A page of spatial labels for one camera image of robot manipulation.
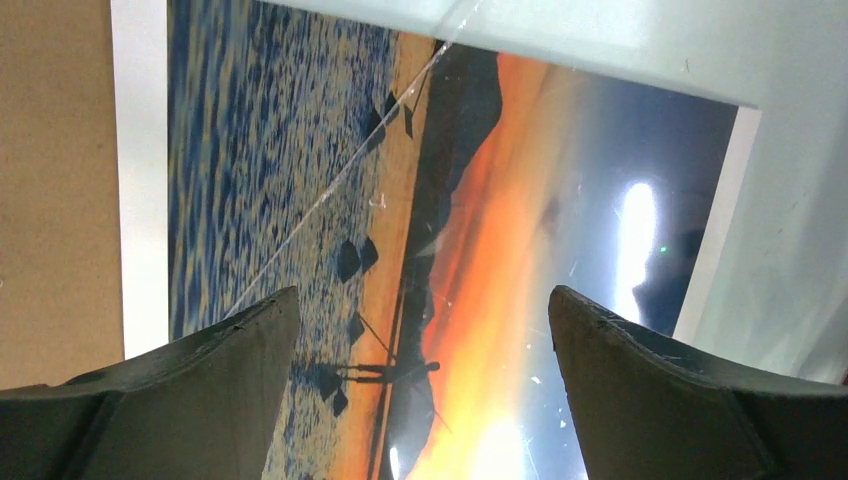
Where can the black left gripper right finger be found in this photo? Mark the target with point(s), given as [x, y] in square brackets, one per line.
[646, 406]

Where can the clear acrylic sheet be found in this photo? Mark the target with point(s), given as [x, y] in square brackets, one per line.
[770, 289]

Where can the sunset landscape photo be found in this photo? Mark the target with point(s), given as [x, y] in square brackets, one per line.
[423, 197]

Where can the brown fibreboard backing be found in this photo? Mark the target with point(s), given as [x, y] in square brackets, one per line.
[61, 299]

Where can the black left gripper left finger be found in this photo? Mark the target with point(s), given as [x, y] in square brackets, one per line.
[202, 407]

